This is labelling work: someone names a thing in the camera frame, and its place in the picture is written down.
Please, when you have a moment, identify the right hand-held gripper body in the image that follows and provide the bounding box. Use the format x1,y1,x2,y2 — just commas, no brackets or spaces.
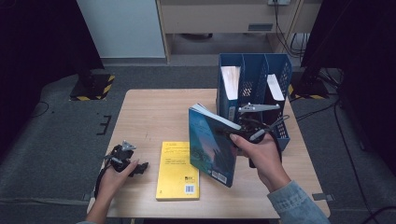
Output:
238,103,282,145

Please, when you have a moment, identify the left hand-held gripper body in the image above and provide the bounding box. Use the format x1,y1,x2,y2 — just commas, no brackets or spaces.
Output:
106,140,137,173

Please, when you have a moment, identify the illustrated teal book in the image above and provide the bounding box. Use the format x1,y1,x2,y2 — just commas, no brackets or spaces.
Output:
188,103,243,189

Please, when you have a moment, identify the yellow book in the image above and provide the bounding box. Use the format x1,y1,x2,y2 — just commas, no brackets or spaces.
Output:
155,141,201,202

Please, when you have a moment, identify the black book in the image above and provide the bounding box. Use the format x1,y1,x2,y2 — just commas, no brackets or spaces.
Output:
262,73,288,138

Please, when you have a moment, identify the thick light blue book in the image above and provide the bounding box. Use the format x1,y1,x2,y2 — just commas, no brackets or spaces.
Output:
219,65,243,123

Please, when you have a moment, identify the blue file rack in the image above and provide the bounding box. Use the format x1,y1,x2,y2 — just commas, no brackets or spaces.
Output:
216,52,293,153

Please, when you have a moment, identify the person's left hand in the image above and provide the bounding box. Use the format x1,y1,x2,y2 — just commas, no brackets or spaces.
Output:
98,159,140,201

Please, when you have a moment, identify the person's right hand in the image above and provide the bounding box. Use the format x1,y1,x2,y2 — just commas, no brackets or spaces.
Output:
229,133,292,193

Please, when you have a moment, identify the black striped stand base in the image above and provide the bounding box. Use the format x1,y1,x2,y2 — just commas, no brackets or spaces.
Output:
288,71,331,101
69,68,116,102

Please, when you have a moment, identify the grey label plate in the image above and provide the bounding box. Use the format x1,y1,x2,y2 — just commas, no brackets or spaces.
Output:
247,22,274,33

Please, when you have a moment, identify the beige desk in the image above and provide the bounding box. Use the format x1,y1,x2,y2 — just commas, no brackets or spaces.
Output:
155,0,323,64

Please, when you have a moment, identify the white cabinet panel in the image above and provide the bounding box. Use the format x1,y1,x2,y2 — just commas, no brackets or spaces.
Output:
76,0,166,59

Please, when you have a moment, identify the dark curtain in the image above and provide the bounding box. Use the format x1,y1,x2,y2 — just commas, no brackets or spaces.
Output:
0,0,106,160
300,0,396,175

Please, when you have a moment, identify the right hand-held gripper black cable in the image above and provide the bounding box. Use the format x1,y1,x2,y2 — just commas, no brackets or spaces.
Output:
269,114,291,163

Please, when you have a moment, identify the hand-held gripper black cable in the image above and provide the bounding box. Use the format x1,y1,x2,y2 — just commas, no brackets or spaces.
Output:
93,162,112,200
269,114,291,163

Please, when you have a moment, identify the left hand-held gripper black cable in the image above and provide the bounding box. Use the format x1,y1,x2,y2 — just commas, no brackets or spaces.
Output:
93,162,112,200

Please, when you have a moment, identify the short black floor cable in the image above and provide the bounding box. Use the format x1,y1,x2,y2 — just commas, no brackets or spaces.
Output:
294,102,340,122

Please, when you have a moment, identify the thin black floor cable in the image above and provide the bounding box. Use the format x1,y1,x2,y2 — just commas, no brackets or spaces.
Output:
30,101,50,119

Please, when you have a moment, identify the long black floor cable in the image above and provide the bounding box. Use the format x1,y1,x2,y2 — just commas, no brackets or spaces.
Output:
333,102,375,218

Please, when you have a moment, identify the black cable bundle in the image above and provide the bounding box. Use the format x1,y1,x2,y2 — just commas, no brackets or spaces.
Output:
273,2,310,60

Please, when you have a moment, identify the thick black floor cable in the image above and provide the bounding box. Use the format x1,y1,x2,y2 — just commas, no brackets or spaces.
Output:
361,204,396,224

